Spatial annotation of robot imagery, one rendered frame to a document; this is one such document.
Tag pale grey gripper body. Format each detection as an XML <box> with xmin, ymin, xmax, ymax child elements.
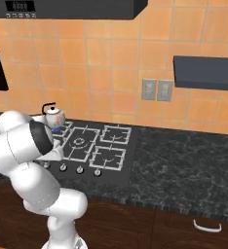
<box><xmin>37</xmin><ymin>139</ymin><xmax>65</xmax><ymax>162</ymax></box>

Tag white floral kettle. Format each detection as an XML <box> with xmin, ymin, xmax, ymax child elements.
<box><xmin>41</xmin><ymin>102</ymin><xmax>67</xmax><ymax>133</ymax></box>

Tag black range hood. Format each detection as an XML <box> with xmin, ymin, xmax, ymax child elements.
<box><xmin>0</xmin><ymin>0</ymin><xmax>149</xmax><ymax>20</ymax></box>

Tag dark wood cupboard door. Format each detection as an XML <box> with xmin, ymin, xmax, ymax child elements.
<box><xmin>0</xmin><ymin>181</ymin><xmax>157</xmax><ymax>249</ymax></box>
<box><xmin>153</xmin><ymin>207</ymin><xmax>228</xmax><ymax>249</ymax></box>

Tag black gas hob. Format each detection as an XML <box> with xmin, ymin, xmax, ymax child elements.
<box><xmin>30</xmin><ymin>118</ymin><xmax>140</xmax><ymax>188</ymax></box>

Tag grey wall socket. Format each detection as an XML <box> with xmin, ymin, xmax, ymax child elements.
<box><xmin>156</xmin><ymin>79</ymin><xmax>174</xmax><ymax>102</ymax></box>
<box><xmin>140</xmin><ymin>77</ymin><xmax>158</xmax><ymax>101</ymax></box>

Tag dark wall shelf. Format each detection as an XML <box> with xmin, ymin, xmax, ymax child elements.
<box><xmin>172</xmin><ymin>54</ymin><xmax>228</xmax><ymax>92</ymax></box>

